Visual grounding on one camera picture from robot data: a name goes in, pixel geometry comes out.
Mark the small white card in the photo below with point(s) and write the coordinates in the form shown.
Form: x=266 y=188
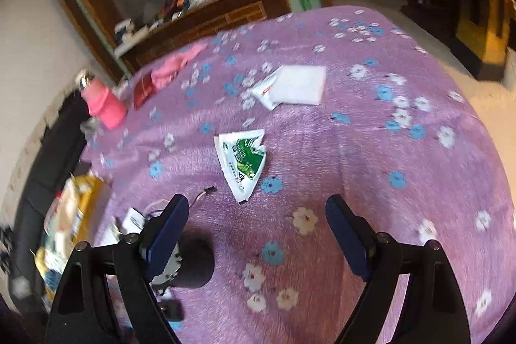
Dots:
x=132 y=221

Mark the red box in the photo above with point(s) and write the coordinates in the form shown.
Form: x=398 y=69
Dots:
x=142 y=94

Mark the pink cloth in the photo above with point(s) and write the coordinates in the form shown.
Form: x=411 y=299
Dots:
x=173 y=66

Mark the yellow taped foam box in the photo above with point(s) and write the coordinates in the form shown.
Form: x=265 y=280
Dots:
x=86 y=191

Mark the small black device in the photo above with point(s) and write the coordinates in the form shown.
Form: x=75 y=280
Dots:
x=171 y=311

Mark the wooden cabinet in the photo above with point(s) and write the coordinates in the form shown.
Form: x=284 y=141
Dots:
x=209 y=21

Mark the purple floral blanket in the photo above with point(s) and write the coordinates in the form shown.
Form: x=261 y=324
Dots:
x=342 y=150

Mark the white red-print packet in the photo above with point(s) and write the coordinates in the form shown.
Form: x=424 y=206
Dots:
x=266 y=92

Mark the plain white packet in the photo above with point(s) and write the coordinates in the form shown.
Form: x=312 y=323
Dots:
x=300 y=84

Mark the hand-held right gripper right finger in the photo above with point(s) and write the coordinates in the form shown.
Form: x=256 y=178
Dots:
x=347 y=241

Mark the green and white packet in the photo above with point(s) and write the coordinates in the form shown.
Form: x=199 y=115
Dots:
x=242 y=162

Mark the black cylinder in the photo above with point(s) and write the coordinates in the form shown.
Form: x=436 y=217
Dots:
x=196 y=259

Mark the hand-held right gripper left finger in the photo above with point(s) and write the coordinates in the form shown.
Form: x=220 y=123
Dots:
x=167 y=237

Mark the pink knitted-sleeve bottle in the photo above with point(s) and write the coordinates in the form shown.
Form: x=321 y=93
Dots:
x=105 y=107

